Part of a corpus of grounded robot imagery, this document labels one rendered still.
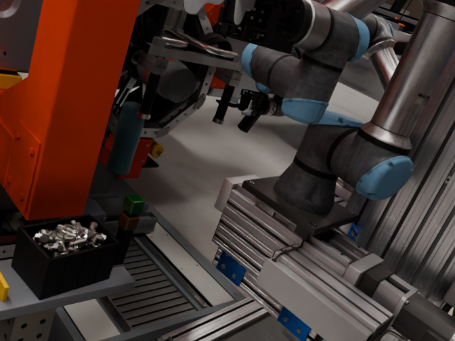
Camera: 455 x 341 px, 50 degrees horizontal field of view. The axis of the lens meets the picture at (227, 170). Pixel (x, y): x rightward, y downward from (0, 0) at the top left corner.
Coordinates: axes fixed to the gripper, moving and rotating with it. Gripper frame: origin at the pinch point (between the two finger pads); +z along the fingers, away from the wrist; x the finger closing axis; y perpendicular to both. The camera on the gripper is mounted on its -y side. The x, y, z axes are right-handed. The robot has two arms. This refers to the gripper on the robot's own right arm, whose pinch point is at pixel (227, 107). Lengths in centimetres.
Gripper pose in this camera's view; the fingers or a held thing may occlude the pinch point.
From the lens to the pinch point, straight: 184.6
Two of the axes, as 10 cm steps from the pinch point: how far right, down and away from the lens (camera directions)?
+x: 6.8, 4.0, -6.1
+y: 2.7, -9.2, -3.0
